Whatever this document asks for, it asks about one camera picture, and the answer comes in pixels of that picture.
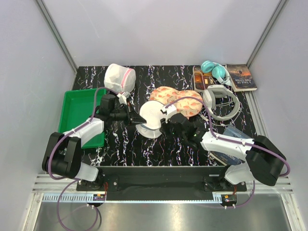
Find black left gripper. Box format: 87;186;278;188
110;102;146;126

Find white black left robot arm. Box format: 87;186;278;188
42;94;146;191

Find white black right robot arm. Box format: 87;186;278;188
160;114;287;191

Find pink-trimmed round mesh laundry bag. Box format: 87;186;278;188
104;64;136;93

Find green plastic tray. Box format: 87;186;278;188
58;89;106;149

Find orange dark paperback book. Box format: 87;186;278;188
192;66;216;93

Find Nineteen Eighty-Four blue book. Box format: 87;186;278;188
208;125;252;166

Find teal white headphones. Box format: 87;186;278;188
201;61;231;86

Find Tale of Two Cities book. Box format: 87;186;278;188
226;64;257;92

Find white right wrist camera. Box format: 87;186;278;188
160;105;177;122

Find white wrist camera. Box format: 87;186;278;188
160;105;177;122
117;92;130;105

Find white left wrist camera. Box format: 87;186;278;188
117;92;130;105

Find grey white wired headset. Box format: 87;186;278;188
202;85;240;121

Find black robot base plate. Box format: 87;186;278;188
79;166;244;192

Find aluminium frame rail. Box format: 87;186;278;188
32;174;293;205

